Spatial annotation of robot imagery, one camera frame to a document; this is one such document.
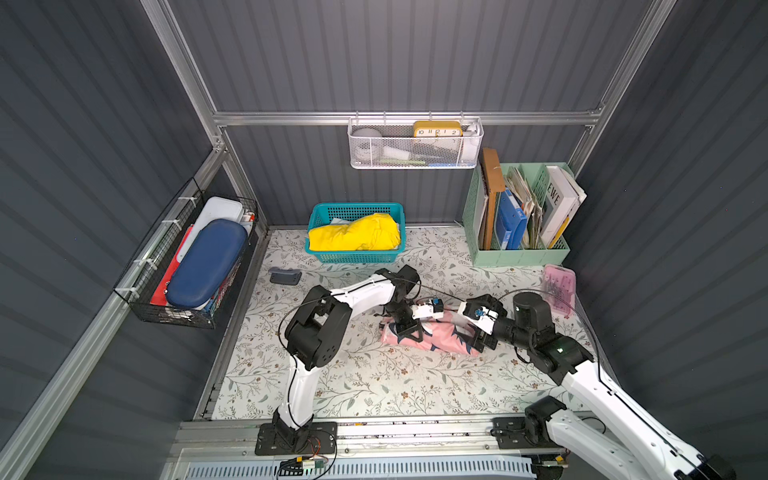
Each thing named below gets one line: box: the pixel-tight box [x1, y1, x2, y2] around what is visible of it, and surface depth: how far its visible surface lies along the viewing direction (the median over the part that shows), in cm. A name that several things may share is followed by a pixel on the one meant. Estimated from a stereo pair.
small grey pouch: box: [268, 266, 302, 285], surface depth 107 cm
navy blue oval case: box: [166, 219, 249, 309], surface depth 69 cm
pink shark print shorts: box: [380, 314, 479, 355], surface depth 86 cm
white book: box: [540, 165, 587, 249], surface depth 101 cm
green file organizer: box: [463, 163, 571, 267], surface depth 105 cm
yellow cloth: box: [308, 213, 400, 252], surface depth 104 cm
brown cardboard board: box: [482, 147, 506, 250], surface depth 93 cm
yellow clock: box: [413, 120, 462, 138], surface depth 90 cm
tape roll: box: [351, 127, 384, 162], surface depth 89 cm
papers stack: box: [505, 166, 543, 249], surface depth 101 cm
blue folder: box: [496, 187, 528, 250], surface depth 101 cm
